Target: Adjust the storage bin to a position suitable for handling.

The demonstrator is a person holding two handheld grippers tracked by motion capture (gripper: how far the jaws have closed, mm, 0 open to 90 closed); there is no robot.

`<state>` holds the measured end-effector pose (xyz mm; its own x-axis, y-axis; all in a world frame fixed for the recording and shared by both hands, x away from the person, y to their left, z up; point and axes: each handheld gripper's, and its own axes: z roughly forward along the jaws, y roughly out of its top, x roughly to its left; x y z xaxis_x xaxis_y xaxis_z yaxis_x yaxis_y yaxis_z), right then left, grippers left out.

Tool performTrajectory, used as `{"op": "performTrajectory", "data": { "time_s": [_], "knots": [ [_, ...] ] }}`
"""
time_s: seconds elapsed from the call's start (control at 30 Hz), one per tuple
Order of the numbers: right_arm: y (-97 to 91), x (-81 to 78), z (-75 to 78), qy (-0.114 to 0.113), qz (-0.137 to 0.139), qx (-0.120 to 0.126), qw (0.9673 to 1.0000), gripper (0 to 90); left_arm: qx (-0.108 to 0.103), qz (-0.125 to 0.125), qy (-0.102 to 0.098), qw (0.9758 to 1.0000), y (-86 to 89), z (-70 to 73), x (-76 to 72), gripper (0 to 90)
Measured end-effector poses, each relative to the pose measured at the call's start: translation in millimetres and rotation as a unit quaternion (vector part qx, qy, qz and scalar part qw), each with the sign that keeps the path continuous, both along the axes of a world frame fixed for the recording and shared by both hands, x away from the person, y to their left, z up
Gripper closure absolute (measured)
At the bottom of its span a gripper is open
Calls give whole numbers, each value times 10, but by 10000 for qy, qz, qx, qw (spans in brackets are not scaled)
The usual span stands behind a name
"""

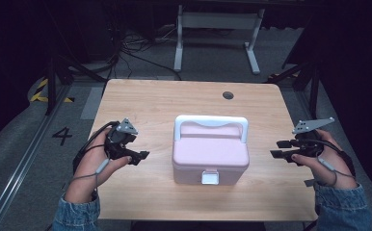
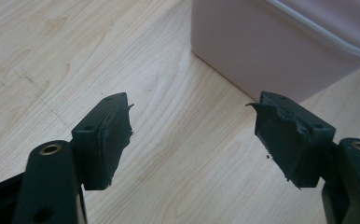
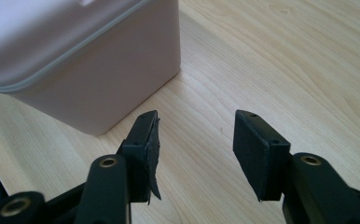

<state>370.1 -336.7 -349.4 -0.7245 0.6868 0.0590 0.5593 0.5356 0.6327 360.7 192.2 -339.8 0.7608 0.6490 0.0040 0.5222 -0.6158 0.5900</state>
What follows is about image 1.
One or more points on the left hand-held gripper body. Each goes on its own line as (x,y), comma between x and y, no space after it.
(120,140)

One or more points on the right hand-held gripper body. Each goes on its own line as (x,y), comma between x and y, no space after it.
(307,144)

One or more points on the person's right hand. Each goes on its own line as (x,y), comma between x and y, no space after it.
(330,170)

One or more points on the person's left hand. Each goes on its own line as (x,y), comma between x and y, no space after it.
(89,170)

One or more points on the black metal stand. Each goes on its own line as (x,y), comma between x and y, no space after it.
(51,86)
(314,86)

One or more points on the dark round table grommet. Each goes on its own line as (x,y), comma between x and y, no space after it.
(228,95)

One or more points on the yellow black floor tape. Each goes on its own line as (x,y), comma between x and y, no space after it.
(41,93)

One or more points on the grey metal floor rail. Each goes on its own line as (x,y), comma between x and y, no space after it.
(23,160)

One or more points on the white metal desk frame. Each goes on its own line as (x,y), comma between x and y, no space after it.
(218,20)

